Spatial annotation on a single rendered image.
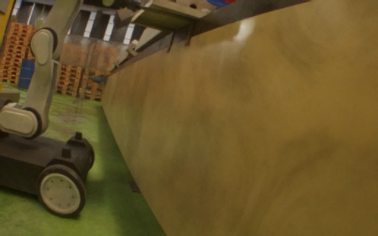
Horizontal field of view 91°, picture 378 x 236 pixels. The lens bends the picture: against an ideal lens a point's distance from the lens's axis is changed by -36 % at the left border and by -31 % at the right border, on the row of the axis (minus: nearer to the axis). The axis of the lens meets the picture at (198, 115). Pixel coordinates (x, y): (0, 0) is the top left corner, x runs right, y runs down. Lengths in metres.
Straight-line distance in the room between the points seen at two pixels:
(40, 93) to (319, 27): 1.01
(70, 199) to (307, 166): 0.78
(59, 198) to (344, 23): 0.93
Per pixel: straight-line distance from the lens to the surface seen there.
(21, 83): 7.68
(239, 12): 0.59
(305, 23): 0.40
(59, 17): 1.13
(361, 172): 0.29
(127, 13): 8.11
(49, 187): 0.92
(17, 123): 1.10
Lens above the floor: 0.50
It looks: 2 degrees down
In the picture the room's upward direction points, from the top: 12 degrees clockwise
